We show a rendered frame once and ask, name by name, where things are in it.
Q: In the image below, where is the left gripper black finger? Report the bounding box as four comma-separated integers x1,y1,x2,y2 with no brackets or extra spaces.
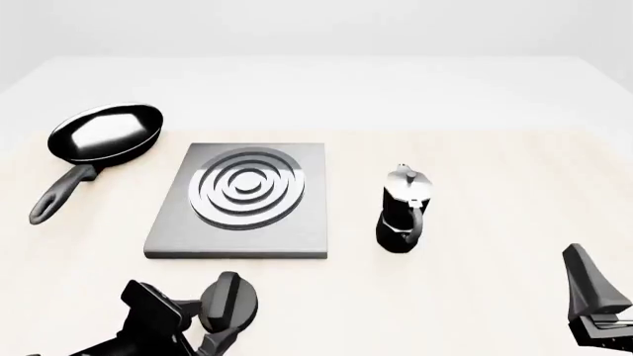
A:
194,325,243,356
170,298,205,316

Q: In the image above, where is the round black stove knob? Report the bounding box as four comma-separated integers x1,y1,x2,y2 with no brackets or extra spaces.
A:
199,270,259,334

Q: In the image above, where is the black frying pan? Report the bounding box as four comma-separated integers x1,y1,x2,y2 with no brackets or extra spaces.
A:
28,102,165,225

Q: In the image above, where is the flat stove plate with rings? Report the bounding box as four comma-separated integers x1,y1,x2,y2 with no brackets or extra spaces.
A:
143,142,329,261

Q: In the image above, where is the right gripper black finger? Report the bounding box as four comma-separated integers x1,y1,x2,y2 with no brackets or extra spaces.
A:
562,242,627,320

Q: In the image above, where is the black and silver moka pot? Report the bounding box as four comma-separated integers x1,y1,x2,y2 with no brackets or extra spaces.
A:
374,162,435,255

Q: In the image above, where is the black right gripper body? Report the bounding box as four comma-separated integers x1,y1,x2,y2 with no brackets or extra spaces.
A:
567,304,633,350

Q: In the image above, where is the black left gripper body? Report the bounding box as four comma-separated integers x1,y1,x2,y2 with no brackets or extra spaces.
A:
120,279,193,350

